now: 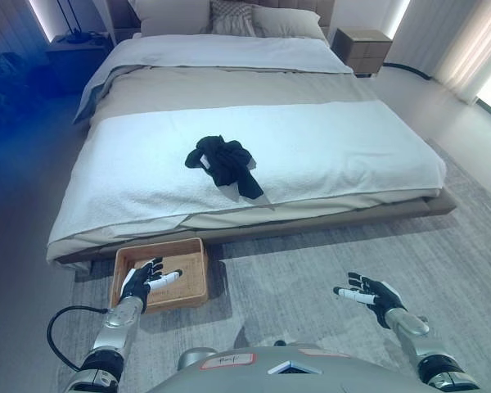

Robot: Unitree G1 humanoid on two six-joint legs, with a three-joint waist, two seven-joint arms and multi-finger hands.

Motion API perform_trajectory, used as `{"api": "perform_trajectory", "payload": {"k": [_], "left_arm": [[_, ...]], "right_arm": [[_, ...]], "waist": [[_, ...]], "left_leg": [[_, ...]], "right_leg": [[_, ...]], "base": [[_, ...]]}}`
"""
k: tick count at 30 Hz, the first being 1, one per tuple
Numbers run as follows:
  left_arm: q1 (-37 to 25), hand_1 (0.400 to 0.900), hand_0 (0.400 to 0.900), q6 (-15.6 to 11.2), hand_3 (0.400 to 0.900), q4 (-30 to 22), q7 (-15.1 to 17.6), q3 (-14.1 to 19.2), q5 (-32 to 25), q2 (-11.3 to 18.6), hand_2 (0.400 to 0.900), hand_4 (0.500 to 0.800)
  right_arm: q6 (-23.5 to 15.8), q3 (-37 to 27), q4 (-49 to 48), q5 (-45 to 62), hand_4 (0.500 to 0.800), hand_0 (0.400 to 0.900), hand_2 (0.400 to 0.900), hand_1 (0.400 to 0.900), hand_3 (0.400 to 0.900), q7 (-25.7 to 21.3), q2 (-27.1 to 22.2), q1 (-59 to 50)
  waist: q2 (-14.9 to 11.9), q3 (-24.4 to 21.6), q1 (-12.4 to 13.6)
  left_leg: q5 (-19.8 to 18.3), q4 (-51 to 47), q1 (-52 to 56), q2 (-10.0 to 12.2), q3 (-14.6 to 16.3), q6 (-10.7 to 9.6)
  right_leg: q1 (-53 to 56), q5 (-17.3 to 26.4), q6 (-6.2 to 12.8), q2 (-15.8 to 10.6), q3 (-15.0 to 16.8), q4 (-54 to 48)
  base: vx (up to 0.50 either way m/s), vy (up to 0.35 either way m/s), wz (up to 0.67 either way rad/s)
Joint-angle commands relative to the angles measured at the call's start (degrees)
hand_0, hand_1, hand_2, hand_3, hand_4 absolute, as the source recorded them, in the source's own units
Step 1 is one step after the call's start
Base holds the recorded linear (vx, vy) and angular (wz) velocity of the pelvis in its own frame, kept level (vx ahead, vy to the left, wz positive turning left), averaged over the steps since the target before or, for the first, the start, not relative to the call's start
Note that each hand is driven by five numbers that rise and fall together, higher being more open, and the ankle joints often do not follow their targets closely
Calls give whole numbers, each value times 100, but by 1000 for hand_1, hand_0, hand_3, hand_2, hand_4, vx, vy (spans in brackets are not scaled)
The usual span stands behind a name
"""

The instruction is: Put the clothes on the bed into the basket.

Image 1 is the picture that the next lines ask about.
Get pillows at headboard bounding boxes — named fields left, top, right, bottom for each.
left=126, top=0, right=336, bottom=40

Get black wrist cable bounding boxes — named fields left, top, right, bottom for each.
left=47, top=305, right=107, bottom=372

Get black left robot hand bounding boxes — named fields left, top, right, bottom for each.
left=118, top=256, right=184, bottom=314

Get patterned grey pillow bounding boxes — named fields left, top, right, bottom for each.
left=209, top=0, right=257, bottom=36

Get dark nightstand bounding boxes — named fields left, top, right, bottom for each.
left=44, top=32, right=115, bottom=95

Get grey robot torso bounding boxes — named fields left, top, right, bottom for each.
left=146, top=341, right=455, bottom=393

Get brown wooden nightstand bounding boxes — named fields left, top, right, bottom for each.
left=331, top=27, right=394, bottom=78

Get brown wicker basket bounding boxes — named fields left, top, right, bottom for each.
left=109, top=237, right=209, bottom=315

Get black floor cable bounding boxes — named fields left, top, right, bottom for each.
left=383, top=61, right=491, bottom=126

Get brown bed frame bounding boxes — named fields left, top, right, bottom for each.
left=51, top=190, right=457, bottom=275

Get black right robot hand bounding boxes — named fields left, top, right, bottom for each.
left=332, top=271, right=408, bottom=329

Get black clothes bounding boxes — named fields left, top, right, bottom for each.
left=183, top=133, right=265, bottom=201

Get plain grey pillow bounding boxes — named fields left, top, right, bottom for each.
left=251, top=4, right=322, bottom=38

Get robot torso and legs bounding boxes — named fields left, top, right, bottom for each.
left=56, top=138, right=491, bottom=393

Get light sheer curtain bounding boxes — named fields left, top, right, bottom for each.
left=431, top=0, right=491, bottom=103

